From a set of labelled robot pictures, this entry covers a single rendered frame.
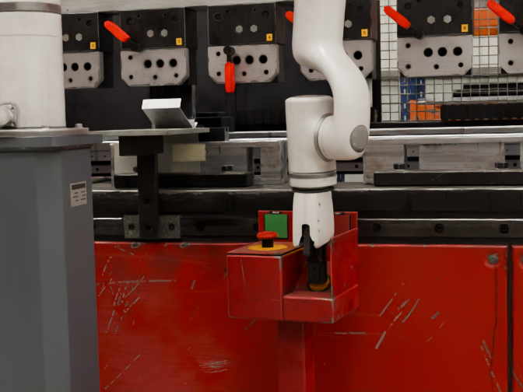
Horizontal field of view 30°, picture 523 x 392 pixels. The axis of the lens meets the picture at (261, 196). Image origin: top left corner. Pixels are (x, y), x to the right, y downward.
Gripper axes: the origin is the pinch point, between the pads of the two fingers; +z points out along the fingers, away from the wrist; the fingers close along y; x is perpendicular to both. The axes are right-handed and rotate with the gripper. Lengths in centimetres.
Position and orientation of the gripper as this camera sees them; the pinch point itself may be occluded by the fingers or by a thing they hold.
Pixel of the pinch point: (317, 271)
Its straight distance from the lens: 176.3
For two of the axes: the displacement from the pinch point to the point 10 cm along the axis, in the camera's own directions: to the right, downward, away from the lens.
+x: 9.3, 0.1, -3.8
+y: -3.8, 1.7, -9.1
